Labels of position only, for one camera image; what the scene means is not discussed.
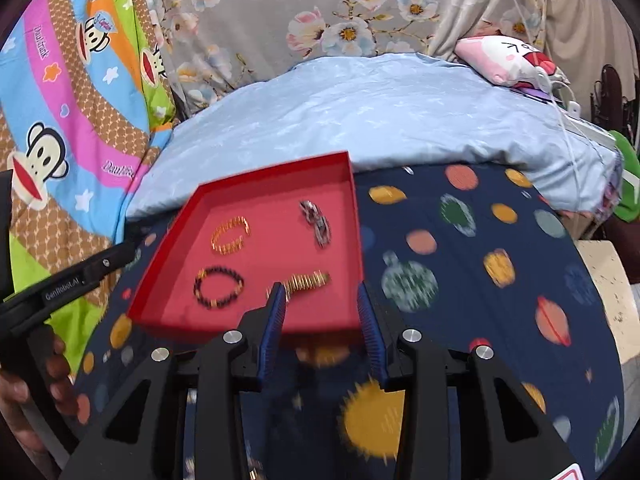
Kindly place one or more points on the white box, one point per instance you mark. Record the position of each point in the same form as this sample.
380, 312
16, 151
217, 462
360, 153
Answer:
590, 132

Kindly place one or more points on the colourful monkey-print blanket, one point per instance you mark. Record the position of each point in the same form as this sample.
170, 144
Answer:
75, 110

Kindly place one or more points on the dark blue planet-print sheet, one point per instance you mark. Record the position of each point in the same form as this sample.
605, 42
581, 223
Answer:
450, 270

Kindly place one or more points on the person's left hand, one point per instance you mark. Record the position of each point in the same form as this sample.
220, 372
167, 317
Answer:
15, 410

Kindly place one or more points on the purple flat case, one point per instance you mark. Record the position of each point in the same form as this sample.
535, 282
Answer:
532, 95

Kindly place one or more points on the grey floral cloth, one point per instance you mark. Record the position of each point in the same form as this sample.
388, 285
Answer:
275, 10

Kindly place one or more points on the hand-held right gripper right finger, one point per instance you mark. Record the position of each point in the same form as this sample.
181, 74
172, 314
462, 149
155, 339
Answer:
371, 332

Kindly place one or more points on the red tray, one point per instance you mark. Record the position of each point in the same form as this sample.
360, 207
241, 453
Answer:
270, 220

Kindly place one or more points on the white speckled stool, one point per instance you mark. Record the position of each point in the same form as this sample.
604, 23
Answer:
605, 280

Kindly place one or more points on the pink plush toy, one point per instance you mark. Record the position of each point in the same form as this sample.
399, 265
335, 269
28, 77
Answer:
495, 57

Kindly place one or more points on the light blue quilt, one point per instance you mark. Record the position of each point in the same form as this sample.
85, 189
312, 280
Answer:
350, 110

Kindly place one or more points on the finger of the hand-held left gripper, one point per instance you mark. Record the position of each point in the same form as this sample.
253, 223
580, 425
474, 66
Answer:
112, 260

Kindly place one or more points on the beige curtain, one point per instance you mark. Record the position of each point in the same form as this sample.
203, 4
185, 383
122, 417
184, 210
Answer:
575, 35

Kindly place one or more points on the dark wooden chair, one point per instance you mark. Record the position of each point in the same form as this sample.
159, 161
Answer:
607, 90

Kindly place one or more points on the green cloth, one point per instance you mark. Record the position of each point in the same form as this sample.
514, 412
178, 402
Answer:
627, 185

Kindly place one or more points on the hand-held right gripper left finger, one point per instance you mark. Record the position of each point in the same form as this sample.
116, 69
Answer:
272, 332

